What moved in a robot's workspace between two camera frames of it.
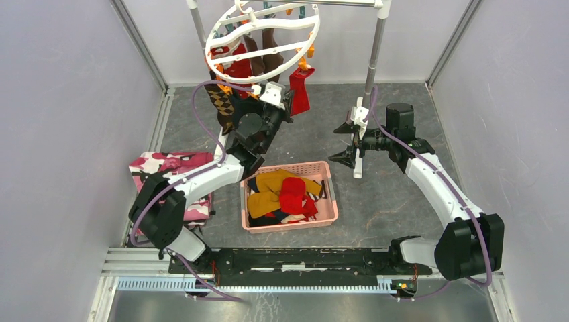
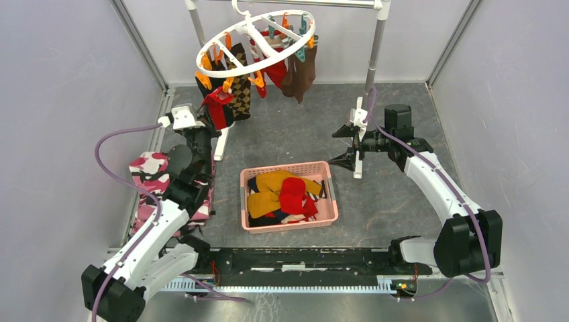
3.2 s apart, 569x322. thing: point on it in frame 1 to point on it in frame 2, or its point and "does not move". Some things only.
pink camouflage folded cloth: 172,164 does not move
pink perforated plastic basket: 315,172 does not move
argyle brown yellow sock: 223,102 to 239,106
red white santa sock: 238,68 to 276,45
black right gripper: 347,157 does not move
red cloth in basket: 292,200 does not move
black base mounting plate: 295,266 does not move
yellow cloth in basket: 267,201 does not move
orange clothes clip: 311,49 to 258,80
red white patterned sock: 298,98 to 217,101
